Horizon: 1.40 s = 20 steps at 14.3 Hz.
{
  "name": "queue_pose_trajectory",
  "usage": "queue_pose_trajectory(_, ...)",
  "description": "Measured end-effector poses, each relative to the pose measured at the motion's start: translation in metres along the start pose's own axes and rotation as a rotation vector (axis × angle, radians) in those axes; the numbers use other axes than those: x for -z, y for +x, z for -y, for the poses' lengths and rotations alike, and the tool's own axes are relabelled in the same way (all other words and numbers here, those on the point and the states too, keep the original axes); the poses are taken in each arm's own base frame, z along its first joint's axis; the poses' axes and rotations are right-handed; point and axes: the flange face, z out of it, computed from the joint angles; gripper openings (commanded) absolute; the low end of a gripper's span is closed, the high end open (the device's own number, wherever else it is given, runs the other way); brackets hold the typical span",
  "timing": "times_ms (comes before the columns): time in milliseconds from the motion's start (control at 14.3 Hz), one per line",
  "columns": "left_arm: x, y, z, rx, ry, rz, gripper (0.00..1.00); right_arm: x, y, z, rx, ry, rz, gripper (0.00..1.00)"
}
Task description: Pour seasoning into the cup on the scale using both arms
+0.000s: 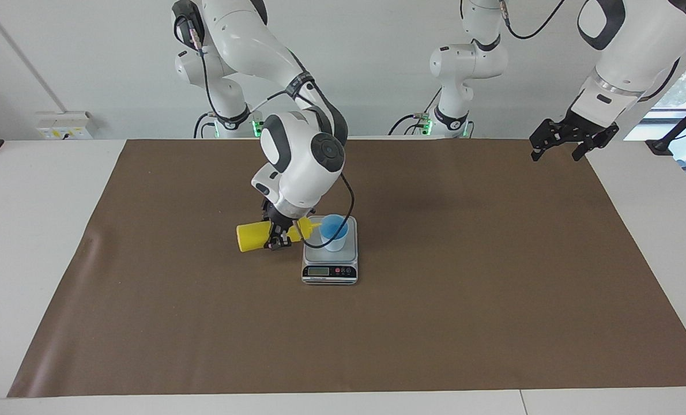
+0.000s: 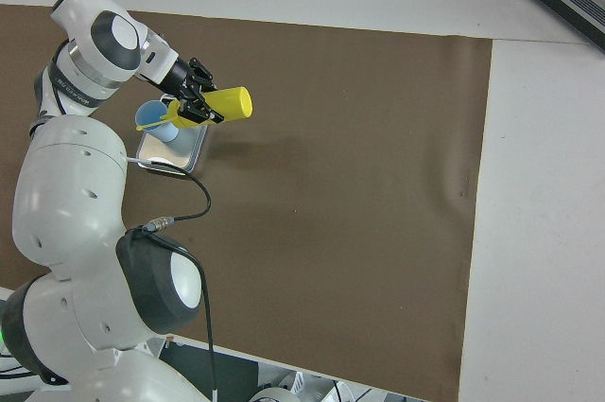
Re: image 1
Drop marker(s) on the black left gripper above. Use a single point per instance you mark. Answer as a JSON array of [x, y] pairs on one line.
[[579, 128]]

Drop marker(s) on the white wall socket box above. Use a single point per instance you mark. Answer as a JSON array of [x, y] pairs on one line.
[[63, 125]]

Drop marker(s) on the silver digital kitchen scale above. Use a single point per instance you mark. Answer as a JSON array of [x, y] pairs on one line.
[[330, 265]]

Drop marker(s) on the black angled stand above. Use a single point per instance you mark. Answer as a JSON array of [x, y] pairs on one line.
[[674, 129]]

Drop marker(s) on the light blue plastic cup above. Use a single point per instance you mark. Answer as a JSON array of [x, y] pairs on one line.
[[334, 236]]

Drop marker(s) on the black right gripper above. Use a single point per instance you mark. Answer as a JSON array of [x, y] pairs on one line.
[[276, 214]]

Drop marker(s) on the brown paper table mat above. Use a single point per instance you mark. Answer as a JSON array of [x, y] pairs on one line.
[[343, 334]]

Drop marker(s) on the yellow squeeze bottle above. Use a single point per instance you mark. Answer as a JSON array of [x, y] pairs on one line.
[[252, 236]]

